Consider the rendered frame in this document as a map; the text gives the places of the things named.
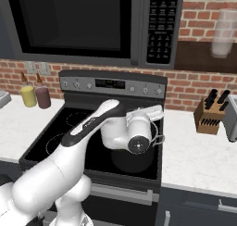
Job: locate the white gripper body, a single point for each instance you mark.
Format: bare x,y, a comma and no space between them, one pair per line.
154,111

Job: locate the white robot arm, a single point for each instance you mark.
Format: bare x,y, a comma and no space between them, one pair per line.
58,171

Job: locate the black cooking pot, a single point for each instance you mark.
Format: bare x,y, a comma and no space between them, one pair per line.
135,163

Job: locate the grey stove knob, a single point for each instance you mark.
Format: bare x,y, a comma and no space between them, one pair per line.
89,85
65,84
159,91
77,85
145,90
132,89

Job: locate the black stove with hob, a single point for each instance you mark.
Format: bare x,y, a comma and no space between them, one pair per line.
123,81

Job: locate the wooden knife block with knives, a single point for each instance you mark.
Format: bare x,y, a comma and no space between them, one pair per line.
208,120

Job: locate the grey toaster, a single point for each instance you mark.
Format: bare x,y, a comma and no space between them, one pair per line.
231,118

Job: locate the clear glass jar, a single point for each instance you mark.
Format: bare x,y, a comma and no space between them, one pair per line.
222,35

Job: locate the dark grey cupboard door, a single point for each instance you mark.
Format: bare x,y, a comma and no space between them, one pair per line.
174,212

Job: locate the dark grey drawer front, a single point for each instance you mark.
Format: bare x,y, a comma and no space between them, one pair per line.
200,211

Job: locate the dark red squeeze bottle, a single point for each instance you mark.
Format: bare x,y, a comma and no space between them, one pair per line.
43,97

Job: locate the black and grey microwave oven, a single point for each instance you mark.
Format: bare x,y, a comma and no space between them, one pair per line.
77,19

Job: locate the yellow squeeze bottle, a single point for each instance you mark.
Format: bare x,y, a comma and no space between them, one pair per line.
28,96

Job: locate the grey appliance corner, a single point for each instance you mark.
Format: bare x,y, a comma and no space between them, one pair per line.
3,98

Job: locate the dark grey cupboard run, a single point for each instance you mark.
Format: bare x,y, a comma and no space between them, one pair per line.
9,171

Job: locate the dark wooden wall shelf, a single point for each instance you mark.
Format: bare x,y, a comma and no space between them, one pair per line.
200,58

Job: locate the grey wall socket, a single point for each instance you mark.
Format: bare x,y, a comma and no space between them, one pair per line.
31,67
44,69

